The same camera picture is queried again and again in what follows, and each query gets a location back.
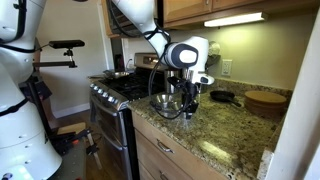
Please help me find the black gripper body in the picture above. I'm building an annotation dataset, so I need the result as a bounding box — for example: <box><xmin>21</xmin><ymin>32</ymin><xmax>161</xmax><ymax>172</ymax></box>
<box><xmin>179</xmin><ymin>77</ymin><xmax>202</xmax><ymax>102</ymax></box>

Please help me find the small silver metal bowl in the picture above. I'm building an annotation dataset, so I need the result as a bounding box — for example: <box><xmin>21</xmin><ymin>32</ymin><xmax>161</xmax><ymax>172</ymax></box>
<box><xmin>152</xmin><ymin>93</ymin><xmax>178</xmax><ymax>111</ymax></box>

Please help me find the black cast iron skillet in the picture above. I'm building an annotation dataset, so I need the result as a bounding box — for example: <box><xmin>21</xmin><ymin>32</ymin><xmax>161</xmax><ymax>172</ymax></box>
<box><xmin>209</xmin><ymin>90</ymin><xmax>243</xmax><ymax>109</ymax></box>

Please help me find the black slotted spatula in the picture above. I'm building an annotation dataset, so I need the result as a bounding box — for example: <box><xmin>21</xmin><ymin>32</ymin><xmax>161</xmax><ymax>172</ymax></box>
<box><xmin>206</xmin><ymin>54</ymin><xmax>222</xmax><ymax>68</ymax></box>

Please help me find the round silver strainer utensil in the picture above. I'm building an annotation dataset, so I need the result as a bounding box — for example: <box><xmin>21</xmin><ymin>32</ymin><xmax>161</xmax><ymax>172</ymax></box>
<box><xmin>207</xmin><ymin>40</ymin><xmax>222</xmax><ymax>58</ymax></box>

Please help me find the wooden lower cabinet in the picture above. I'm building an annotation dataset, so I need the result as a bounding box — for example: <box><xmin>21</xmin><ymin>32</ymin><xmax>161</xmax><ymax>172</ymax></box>
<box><xmin>131</xmin><ymin>111</ymin><xmax>228</xmax><ymax>180</ymax></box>

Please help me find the wooden cabinet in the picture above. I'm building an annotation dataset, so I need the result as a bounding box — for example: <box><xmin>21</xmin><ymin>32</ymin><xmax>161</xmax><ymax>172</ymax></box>
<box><xmin>162</xmin><ymin>0</ymin><xmax>320</xmax><ymax>30</ymax></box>
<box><xmin>131</xmin><ymin>111</ymin><xmax>228</xmax><ymax>180</ymax></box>

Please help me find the stainless steel gas stove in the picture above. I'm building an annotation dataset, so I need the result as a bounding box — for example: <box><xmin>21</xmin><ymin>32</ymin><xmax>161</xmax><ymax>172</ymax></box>
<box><xmin>87</xmin><ymin>52</ymin><xmax>184</xmax><ymax>180</ymax></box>

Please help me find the silver frying pan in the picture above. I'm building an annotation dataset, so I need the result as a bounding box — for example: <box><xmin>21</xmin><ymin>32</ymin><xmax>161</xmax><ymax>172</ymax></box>
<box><xmin>102</xmin><ymin>68</ymin><xmax>131</xmax><ymax>80</ymax></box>

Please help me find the wooden upper cabinet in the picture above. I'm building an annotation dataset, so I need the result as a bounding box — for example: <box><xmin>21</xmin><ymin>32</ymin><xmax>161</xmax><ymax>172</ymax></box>
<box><xmin>162</xmin><ymin>0</ymin><xmax>320</xmax><ymax>30</ymax></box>

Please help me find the under-cabinet light bar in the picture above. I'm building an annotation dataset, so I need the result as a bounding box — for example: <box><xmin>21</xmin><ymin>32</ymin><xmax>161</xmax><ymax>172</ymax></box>
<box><xmin>203</xmin><ymin>11</ymin><xmax>270</xmax><ymax>29</ymax></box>

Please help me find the dark range hood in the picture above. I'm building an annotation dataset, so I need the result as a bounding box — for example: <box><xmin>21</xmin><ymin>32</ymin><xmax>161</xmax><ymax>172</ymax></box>
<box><xmin>106</xmin><ymin>6</ymin><xmax>144</xmax><ymax>38</ymax></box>

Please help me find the flat wooden board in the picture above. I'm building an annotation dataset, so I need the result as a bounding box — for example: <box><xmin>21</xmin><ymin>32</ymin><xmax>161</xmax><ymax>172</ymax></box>
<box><xmin>55</xmin><ymin>121</ymin><xmax>88</xmax><ymax>136</ymax></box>

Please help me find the black orange clamp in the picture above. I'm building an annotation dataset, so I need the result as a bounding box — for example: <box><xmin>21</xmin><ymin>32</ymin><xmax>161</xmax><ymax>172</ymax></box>
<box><xmin>49</xmin><ymin>127</ymin><xmax>102</xmax><ymax>156</ymax></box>

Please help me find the grey workbench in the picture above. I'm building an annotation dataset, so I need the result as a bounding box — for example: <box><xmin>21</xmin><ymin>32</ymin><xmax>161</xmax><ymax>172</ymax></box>
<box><xmin>49</xmin><ymin>139</ymin><xmax>88</xmax><ymax>180</ymax></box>

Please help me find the dark grey box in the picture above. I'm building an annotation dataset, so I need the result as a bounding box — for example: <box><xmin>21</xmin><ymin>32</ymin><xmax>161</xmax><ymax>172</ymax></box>
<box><xmin>20</xmin><ymin>79</ymin><xmax>53</xmax><ymax>102</ymax></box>

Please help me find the person in grey shirt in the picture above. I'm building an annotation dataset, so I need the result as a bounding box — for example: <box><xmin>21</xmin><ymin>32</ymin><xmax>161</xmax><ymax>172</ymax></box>
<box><xmin>31</xmin><ymin>35</ymin><xmax>43</xmax><ymax>72</ymax></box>

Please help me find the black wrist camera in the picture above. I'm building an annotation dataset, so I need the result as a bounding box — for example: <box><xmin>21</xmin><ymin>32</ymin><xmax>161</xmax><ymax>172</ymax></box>
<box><xmin>166</xmin><ymin>75</ymin><xmax>184</xmax><ymax>89</ymax></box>

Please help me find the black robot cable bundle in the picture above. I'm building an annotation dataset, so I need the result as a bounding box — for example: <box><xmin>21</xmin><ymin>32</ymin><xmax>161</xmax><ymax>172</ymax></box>
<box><xmin>106</xmin><ymin>0</ymin><xmax>188</xmax><ymax>121</ymax></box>

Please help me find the white wall outlet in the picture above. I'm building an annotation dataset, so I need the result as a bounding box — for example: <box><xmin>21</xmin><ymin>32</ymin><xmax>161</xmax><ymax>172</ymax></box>
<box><xmin>221</xmin><ymin>58</ymin><xmax>234</xmax><ymax>77</ymax></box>

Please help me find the long silver drawer handle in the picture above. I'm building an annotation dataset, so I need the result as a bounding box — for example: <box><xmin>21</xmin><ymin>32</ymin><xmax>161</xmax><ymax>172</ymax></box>
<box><xmin>156</xmin><ymin>138</ymin><xmax>175</xmax><ymax>155</ymax></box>

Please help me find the short silver drawer handle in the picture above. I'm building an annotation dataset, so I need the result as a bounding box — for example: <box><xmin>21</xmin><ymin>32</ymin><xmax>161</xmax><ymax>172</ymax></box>
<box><xmin>158</xmin><ymin>170</ymin><xmax>170</xmax><ymax>180</ymax></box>

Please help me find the black external stereo camera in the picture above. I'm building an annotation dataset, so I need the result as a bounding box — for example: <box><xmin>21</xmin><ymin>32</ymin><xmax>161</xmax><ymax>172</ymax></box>
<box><xmin>48</xmin><ymin>39</ymin><xmax>86</xmax><ymax>50</ymax></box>

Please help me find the black camera stand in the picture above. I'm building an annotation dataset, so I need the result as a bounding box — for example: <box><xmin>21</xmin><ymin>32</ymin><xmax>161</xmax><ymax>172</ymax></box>
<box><xmin>19</xmin><ymin>48</ymin><xmax>79</xmax><ymax>141</ymax></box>

